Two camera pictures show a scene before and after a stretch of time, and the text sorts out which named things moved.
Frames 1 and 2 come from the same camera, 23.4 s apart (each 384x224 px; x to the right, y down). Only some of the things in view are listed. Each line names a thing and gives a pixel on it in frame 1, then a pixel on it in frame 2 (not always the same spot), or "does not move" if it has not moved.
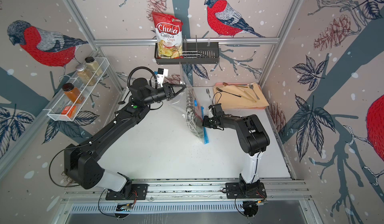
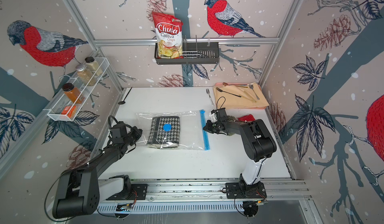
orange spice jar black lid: [73, 93] does not move
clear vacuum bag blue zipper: [188, 105] → [178, 130]
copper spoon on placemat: [226, 84] does not move
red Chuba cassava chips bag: [168, 29] does not move
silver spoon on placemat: [251, 86] does not move
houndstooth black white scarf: [193, 117] → [159, 138]
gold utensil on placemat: [253, 100] does not move
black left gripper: [170, 91] → [138, 134]
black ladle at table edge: [123, 102] does not move
